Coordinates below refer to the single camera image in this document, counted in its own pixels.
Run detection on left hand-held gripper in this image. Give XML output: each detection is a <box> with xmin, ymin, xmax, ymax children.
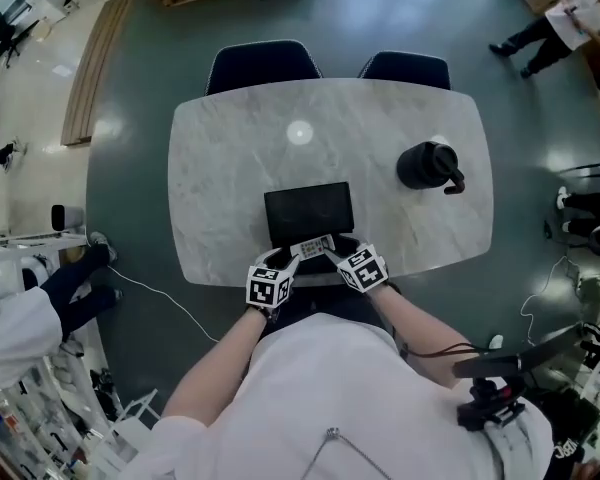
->
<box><xmin>245</xmin><ymin>247</ymin><xmax>302</xmax><ymax>322</ymax></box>

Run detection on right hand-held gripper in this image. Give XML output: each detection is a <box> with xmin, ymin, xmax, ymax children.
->
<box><xmin>321</xmin><ymin>234</ymin><xmax>391</xmax><ymax>295</ymax></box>

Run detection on white remote control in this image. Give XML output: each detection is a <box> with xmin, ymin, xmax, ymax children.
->
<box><xmin>289</xmin><ymin>234</ymin><xmax>337</xmax><ymax>260</ymax></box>

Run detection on black storage box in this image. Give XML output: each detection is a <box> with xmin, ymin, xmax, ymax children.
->
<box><xmin>263</xmin><ymin>181</ymin><xmax>356</xmax><ymax>275</ymax></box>

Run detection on person's right forearm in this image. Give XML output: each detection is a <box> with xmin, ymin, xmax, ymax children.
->
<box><xmin>369</xmin><ymin>284</ymin><xmax>477</xmax><ymax>369</ymax></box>

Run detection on person's left forearm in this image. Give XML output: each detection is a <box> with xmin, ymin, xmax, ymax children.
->
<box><xmin>161</xmin><ymin>306</ymin><xmax>272</xmax><ymax>427</ymax></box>

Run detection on person's white shirt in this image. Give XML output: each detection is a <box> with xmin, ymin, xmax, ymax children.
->
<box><xmin>117</xmin><ymin>311</ymin><xmax>555</xmax><ymax>480</ymax></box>

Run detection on dark blue chair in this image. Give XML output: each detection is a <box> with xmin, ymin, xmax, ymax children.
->
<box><xmin>357</xmin><ymin>50</ymin><xmax>453</xmax><ymax>91</ymax></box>
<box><xmin>206</xmin><ymin>38</ymin><xmax>325</xmax><ymax>97</ymax></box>

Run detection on long wooden boards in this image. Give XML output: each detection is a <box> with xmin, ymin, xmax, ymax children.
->
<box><xmin>60</xmin><ymin>0</ymin><xmax>138</xmax><ymax>148</ymax></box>

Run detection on black tripod stand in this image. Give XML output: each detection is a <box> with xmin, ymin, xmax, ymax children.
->
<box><xmin>0</xmin><ymin>9</ymin><xmax>40</xmax><ymax>75</ymax></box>

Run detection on black kettle with handle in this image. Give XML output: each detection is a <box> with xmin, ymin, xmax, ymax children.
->
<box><xmin>395</xmin><ymin>139</ymin><xmax>467</xmax><ymax>196</ymax></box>

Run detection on white floor cable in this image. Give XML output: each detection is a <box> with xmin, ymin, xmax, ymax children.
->
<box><xmin>105</xmin><ymin>263</ymin><xmax>222</xmax><ymax>344</ymax></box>

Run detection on dark red cable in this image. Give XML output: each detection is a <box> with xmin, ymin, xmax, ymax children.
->
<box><xmin>398</xmin><ymin>340</ymin><xmax>492</xmax><ymax>365</ymax></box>

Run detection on silver neck chain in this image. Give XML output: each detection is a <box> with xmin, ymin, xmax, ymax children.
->
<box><xmin>312</xmin><ymin>426</ymin><xmax>392</xmax><ymax>480</ymax></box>

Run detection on black camera rig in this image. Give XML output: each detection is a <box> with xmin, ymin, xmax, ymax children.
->
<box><xmin>451</xmin><ymin>321</ymin><xmax>583</xmax><ymax>433</ymax></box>

